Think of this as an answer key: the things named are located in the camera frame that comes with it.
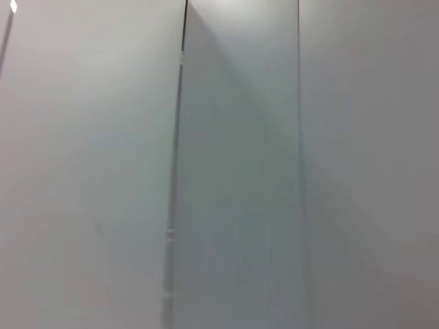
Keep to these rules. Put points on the white wall panel joint strip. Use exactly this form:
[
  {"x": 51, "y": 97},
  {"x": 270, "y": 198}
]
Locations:
[{"x": 168, "y": 274}]

